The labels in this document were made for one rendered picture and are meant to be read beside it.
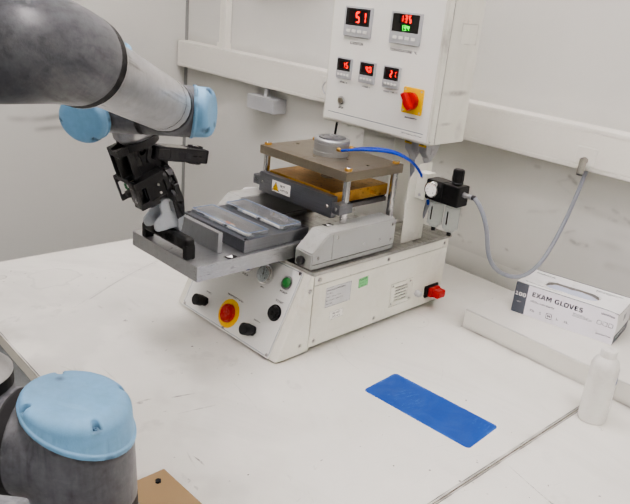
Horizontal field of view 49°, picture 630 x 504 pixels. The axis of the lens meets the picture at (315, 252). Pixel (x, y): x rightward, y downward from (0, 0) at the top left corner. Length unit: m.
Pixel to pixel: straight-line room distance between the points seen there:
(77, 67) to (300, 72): 1.68
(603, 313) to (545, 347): 0.15
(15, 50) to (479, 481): 0.89
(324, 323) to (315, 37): 1.18
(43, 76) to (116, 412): 0.34
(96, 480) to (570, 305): 1.12
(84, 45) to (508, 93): 1.34
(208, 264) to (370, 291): 0.41
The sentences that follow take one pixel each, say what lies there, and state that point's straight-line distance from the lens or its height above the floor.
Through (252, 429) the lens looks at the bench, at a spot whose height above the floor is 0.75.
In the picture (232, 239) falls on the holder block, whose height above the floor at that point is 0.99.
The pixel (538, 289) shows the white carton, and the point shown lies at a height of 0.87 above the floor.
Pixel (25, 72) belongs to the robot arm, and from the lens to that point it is 0.68.
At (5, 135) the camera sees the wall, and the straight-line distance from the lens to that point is 2.70.
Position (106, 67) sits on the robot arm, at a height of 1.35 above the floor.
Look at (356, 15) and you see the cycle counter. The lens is 1.64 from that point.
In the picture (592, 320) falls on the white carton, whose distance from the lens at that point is 1.60.
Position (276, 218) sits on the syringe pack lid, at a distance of 1.40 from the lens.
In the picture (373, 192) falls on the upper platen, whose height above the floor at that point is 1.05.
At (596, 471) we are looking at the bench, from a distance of 1.27.
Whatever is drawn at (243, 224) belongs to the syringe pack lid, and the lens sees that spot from 1.35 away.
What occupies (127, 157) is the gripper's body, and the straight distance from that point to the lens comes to 1.20.
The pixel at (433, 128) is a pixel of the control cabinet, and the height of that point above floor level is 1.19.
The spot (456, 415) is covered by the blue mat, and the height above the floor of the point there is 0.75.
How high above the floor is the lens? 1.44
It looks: 21 degrees down
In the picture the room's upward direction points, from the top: 6 degrees clockwise
